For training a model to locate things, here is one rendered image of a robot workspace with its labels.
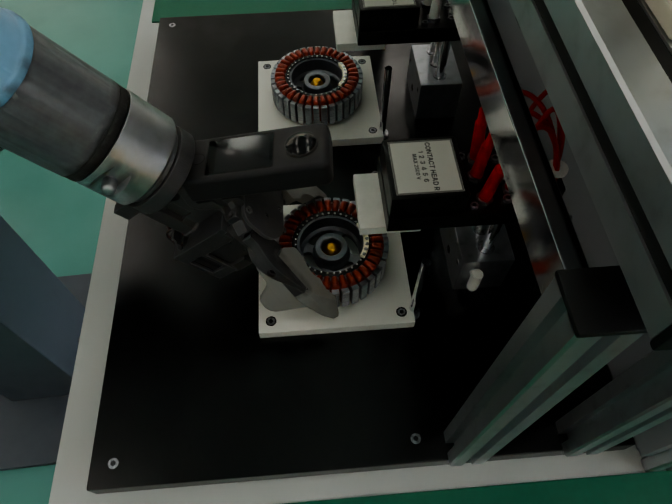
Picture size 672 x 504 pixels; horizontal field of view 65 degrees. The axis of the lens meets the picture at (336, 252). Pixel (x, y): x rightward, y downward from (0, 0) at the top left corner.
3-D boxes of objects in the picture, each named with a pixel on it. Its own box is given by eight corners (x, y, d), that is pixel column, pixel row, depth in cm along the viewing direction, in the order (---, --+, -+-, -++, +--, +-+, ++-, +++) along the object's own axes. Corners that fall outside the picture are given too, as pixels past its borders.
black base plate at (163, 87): (95, 494, 46) (85, 490, 44) (163, 30, 80) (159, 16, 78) (624, 450, 48) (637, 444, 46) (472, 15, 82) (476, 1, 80)
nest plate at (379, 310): (260, 338, 51) (258, 333, 50) (259, 213, 59) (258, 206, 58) (414, 327, 52) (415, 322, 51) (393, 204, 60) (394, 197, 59)
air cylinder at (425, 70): (414, 119, 67) (420, 84, 62) (405, 79, 71) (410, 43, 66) (454, 117, 67) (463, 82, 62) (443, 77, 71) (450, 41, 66)
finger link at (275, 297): (300, 329, 53) (241, 259, 50) (347, 310, 50) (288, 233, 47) (289, 351, 50) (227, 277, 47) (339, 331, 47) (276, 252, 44)
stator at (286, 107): (270, 129, 64) (267, 105, 61) (275, 67, 70) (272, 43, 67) (363, 128, 64) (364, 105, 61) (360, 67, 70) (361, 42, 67)
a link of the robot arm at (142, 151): (136, 69, 37) (121, 156, 33) (189, 105, 41) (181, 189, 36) (79, 122, 41) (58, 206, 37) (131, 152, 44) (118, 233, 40)
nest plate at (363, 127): (259, 151, 64) (258, 144, 63) (259, 68, 72) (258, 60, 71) (383, 144, 65) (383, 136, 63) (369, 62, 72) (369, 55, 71)
